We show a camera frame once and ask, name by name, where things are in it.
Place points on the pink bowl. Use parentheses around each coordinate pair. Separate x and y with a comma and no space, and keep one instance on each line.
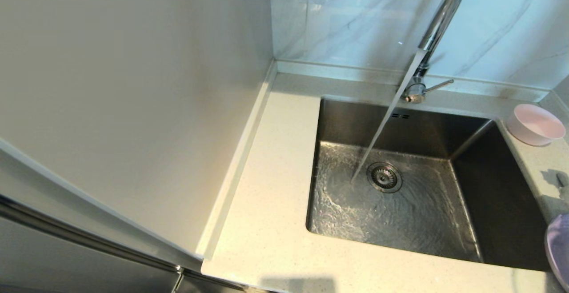
(535,126)

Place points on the metal spoon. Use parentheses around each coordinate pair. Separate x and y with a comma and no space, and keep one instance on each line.
(563,182)

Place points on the lilac plate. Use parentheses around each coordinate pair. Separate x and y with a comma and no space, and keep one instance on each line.
(559,248)

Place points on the stainless steel sink basin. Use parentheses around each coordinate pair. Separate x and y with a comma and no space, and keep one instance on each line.
(400,222)

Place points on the running water stream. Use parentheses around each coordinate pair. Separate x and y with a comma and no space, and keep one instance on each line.
(386,119)

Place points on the round metal drain strainer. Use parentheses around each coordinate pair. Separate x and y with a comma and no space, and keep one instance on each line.
(384,177)

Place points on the chrome gooseneck faucet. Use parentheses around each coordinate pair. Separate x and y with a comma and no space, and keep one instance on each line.
(442,17)

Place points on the grey cabinet door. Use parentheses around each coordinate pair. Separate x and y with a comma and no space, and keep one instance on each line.
(53,257)

